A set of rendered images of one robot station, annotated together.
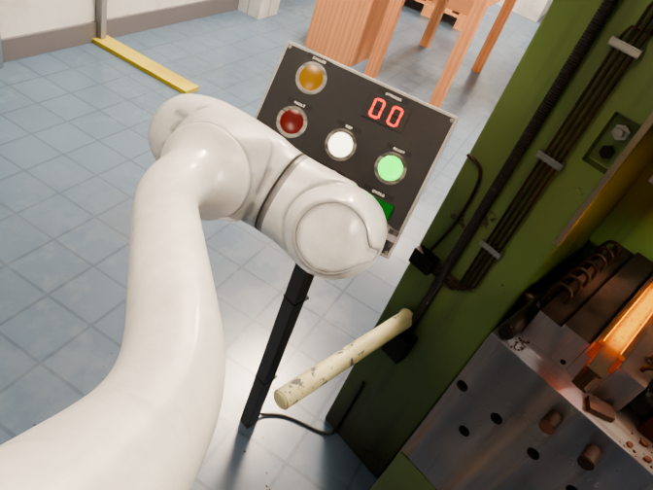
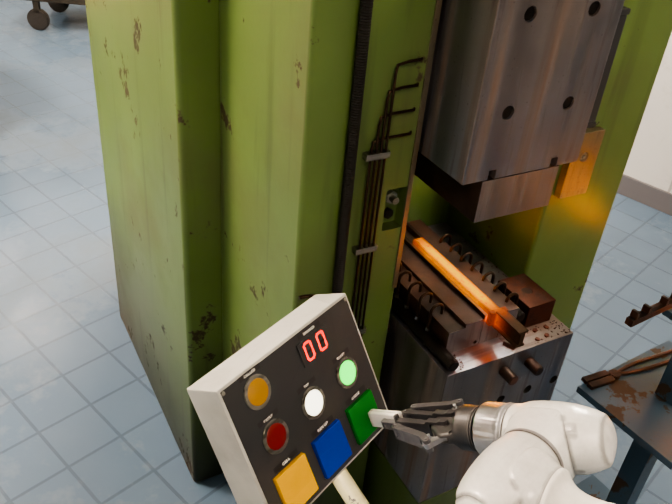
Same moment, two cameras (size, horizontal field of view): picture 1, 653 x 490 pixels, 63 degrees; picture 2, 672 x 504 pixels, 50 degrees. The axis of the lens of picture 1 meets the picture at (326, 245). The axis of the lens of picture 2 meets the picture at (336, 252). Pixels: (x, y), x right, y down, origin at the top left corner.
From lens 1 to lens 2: 1.06 m
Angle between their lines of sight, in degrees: 51
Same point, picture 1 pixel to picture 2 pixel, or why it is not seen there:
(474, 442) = not seen: hidden behind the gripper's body
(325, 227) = (610, 439)
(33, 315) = not seen: outside the picture
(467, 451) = not seen: hidden behind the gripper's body
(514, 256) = (370, 319)
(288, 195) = (566, 455)
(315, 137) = (297, 422)
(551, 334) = (462, 337)
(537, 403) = (491, 376)
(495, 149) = (316, 275)
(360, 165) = (333, 395)
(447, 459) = (453, 465)
